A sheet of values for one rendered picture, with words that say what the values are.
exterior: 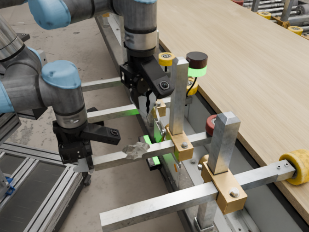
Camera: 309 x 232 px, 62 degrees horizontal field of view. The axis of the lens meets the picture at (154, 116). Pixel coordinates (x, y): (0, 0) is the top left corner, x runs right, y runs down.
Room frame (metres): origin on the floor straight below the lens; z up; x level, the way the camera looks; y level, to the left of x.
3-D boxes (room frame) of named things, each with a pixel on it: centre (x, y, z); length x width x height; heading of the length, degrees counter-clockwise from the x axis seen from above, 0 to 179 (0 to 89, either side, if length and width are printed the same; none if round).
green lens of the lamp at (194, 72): (0.65, -0.12, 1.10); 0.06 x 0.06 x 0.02
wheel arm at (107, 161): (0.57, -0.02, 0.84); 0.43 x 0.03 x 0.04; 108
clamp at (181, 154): (0.61, -0.08, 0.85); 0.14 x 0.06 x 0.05; 18
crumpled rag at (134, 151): (0.55, 0.06, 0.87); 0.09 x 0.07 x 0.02; 108
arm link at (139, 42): (0.58, 0.03, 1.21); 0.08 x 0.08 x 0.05
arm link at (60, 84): (0.50, 0.21, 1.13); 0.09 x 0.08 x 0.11; 105
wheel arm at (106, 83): (1.05, 0.13, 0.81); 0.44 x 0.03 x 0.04; 108
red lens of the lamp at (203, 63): (0.65, -0.12, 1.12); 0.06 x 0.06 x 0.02
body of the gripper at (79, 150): (0.50, 0.21, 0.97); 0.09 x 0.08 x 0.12; 108
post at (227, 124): (0.39, -0.15, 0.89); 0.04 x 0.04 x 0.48; 18
